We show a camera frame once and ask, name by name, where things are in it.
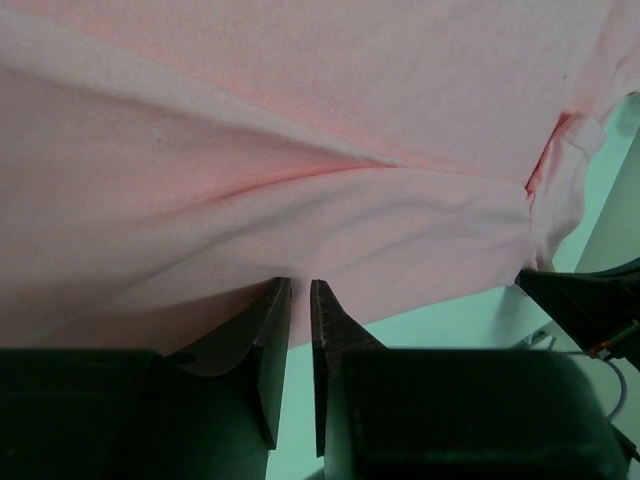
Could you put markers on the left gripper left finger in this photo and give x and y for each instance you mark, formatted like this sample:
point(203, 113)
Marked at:
point(210, 410)

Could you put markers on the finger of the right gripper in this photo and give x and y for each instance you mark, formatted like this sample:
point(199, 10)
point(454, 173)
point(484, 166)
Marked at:
point(599, 311)

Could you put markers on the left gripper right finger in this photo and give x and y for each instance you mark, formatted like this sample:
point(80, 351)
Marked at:
point(391, 413)

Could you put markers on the pink t shirt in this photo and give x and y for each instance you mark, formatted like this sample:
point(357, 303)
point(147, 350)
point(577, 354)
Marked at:
point(162, 160)

